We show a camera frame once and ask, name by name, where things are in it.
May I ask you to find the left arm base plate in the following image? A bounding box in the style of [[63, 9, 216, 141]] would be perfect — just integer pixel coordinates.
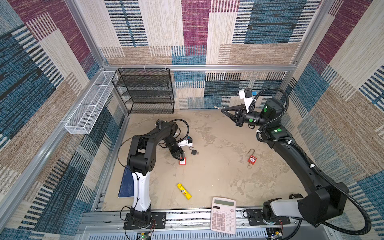
[[123, 212, 167, 230]]

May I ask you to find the yellow glue stick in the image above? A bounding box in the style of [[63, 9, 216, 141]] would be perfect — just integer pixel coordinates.
[[177, 183, 192, 200]]

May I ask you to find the red padlock with key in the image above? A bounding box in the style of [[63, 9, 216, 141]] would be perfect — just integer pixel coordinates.
[[179, 157, 187, 166]]

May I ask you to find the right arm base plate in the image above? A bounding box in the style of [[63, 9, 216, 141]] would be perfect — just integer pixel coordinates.
[[243, 209, 291, 226]]

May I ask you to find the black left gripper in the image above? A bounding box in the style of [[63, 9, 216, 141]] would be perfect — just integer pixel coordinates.
[[163, 138, 184, 161]]

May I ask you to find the blue notebook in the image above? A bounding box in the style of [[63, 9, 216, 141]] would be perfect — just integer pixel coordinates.
[[118, 166, 134, 198]]

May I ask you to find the pink calculator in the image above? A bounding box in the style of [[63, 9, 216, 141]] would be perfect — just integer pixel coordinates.
[[210, 197, 236, 235]]

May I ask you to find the small black padlock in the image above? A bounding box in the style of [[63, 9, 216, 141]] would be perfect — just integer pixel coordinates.
[[189, 147, 199, 156]]

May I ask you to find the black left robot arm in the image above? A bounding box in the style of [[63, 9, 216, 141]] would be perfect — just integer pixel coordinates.
[[126, 119, 193, 226]]

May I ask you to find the white wire mesh basket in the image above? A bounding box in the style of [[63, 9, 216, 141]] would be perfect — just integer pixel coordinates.
[[65, 71, 115, 135]]

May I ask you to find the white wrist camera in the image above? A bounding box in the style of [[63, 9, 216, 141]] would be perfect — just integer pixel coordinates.
[[239, 88, 258, 113], [178, 136, 193, 147]]

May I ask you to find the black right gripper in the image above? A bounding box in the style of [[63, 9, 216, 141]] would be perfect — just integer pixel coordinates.
[[221, 103, 269, 128]]

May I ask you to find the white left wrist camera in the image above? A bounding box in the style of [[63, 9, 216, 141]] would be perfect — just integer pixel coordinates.
[[178, 136, 193, 147]]

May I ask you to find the black wire shelf rack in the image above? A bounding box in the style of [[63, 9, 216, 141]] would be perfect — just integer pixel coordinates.
[[112, 68, 175, 114]]

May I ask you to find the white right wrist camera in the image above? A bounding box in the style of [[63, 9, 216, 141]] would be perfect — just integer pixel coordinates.
[[239, 88, 258, 113]]

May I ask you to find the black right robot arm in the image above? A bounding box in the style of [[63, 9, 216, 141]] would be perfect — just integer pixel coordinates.
[[221, 88, 372, 236]]

